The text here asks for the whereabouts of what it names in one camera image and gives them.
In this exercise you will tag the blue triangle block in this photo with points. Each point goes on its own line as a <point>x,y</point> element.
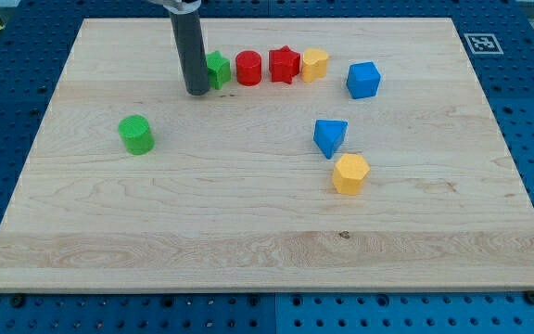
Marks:
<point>329,135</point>

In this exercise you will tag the yellow hexagon block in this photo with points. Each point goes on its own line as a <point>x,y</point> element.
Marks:
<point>349,174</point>

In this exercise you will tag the green cylinder block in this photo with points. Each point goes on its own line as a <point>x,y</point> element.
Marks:
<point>136,134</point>

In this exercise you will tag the yellow heart block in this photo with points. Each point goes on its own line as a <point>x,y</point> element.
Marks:
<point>314,64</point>

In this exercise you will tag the green star block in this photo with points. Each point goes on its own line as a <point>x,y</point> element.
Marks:
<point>219,70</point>

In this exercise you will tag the light wooden board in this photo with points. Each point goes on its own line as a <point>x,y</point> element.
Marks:
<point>235,196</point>

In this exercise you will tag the white fiducial marker tag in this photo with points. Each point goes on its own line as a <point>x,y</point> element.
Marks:
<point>483,44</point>

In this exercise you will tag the blue cube block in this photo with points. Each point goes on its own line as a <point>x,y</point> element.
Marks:
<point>363,80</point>

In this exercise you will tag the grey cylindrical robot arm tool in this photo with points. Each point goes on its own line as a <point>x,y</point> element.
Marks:
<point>188,37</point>

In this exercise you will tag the red cylinder block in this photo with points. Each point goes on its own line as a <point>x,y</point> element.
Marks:
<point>248,67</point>

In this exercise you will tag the red star block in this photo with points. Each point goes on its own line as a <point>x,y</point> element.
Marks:
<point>283,64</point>

